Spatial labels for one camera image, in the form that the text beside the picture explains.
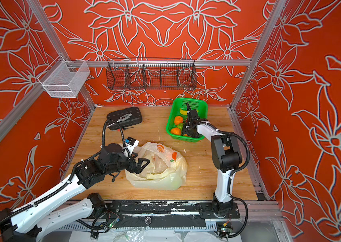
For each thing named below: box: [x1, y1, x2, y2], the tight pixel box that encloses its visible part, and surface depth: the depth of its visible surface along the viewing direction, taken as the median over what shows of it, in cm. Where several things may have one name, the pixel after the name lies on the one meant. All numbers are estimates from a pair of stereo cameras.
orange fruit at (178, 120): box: [174, 115, 184, 126], surface depth 108 cm
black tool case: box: [106, 106, 143, 131], surface depth 106 cm
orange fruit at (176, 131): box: [170, 127, 182, 136], surface depth 98 cm
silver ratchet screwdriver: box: [116, 112, 133, 123], surface depth 106 cm
